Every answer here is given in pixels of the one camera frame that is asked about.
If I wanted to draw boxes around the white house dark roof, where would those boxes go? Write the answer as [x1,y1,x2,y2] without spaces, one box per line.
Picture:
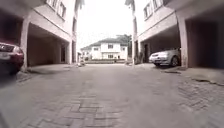
[80,37,130,61]

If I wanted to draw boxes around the grey brick paved road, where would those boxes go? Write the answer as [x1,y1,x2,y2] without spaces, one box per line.
[0,63,224,128]

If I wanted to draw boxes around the group of trees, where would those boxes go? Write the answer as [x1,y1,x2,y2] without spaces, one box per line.
[116,33,133,58]

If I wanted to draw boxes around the silver car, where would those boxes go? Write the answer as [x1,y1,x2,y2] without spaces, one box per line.
[148,47,182,68]

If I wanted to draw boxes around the concrete pavement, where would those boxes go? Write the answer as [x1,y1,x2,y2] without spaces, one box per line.
[15,63,78,83]
[142,62,224,86]

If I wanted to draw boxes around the cream multi-storey building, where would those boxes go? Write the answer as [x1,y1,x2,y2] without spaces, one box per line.
[124,0,224,70]
[0,0,85,73]

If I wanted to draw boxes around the red car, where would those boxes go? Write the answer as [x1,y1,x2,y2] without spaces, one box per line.
[0,40,25,76]

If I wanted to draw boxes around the low wall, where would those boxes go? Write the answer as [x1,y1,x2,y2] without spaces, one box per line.
[84,58,127,65]

